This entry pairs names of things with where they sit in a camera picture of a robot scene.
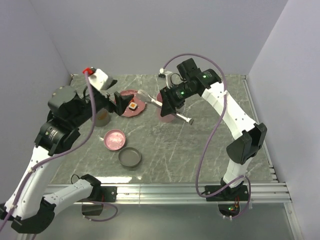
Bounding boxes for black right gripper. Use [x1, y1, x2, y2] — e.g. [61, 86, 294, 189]
[159, 81, 196, 118]

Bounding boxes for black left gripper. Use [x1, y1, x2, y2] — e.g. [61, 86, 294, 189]
[71, 79, 135, 127]

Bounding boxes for sushi roll piece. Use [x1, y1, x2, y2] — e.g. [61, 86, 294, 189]
[128, 102, 138, 111]

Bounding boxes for silver metal tongs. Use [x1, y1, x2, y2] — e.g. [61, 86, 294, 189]
[137, 89, 195, 126]

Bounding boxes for pink round lid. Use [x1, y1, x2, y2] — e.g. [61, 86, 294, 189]
[103, 129, 126, 151]

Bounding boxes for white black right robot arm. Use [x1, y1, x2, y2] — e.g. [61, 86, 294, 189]
[159, 58, 267, 200]

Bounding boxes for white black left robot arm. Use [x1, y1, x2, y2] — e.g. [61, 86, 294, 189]
[0, 85, 134, 234]

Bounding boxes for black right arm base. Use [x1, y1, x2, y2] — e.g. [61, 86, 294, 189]
[206, 183, 251, 220]

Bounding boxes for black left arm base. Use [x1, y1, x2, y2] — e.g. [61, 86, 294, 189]
[81, 186, 117, 217]

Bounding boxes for pink cylindrical container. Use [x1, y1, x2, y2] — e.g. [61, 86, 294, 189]
[156, 92, 175, 123]

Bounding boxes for pink dotted plate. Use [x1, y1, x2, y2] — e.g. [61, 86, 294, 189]
[120, 89, 146, 118]

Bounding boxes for grey cylindrical container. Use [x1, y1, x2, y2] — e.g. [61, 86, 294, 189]
[95, 108, 111, 127]

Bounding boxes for grey round lid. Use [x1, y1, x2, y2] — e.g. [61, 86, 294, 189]
[118, 147, 142, 168]

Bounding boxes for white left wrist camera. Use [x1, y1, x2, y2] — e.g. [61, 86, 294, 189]
[82, 67, 118, 91]

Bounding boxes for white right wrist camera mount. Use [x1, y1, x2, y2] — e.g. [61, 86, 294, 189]
[158, 68, 173, 88]

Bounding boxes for aluminium rail frame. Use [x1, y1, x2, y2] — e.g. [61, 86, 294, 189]
[42, 74, 293, 240]

